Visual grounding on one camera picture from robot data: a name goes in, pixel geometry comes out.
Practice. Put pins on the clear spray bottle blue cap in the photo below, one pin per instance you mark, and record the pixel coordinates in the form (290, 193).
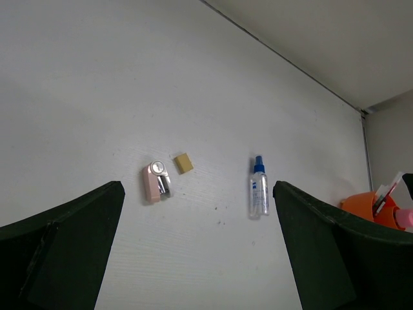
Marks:
(259, 200)

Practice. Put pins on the aluminium frame rail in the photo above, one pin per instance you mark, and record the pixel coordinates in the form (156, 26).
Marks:
(364, 131)

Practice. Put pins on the green ink pen refill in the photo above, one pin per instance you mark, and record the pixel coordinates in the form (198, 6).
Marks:
(378, 205)

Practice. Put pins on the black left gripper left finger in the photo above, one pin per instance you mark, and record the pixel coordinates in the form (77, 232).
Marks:
(57, 259)

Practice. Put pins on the red ink pen refill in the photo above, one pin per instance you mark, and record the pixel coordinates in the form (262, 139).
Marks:
(389, 188)

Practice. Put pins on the orange round stationery container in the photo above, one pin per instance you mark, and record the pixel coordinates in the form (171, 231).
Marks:
(390, 215)

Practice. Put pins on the yellow eraser cube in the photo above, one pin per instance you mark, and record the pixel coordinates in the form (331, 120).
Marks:
(183, 163)

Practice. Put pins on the pink capped item in container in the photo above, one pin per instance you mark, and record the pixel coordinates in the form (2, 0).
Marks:
(404, 218)

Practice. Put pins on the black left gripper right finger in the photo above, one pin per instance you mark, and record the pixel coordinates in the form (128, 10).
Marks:
(339, 260)

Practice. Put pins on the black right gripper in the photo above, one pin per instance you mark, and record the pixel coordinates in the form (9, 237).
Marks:
(408, 180)

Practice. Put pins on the pink eraser block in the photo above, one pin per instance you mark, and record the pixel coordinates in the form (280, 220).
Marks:
(157, 182)

